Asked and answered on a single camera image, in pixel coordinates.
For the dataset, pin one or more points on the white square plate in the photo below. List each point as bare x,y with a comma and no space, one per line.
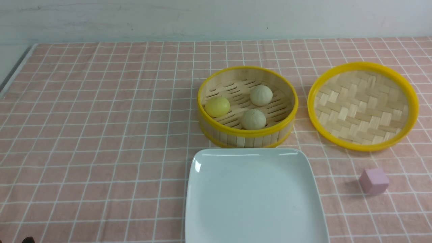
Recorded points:
253,195

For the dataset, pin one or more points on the yellow steamed bun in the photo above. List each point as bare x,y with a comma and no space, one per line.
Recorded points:
217,106

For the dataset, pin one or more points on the pink cube block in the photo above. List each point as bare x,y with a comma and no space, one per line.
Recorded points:
374,181

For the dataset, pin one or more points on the bamboo steamer basket yellow rim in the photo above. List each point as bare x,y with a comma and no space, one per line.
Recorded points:
235,84

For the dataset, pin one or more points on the pink checkered tablecloth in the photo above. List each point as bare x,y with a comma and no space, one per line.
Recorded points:
97,139

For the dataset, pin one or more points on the woven bamboo steamer lid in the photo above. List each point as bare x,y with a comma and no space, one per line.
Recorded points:
362,106

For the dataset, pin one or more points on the white steamed bun front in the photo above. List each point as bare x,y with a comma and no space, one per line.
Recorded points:
253,119

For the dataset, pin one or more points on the white steamed bun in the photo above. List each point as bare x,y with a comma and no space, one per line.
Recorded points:
261,95
253,119

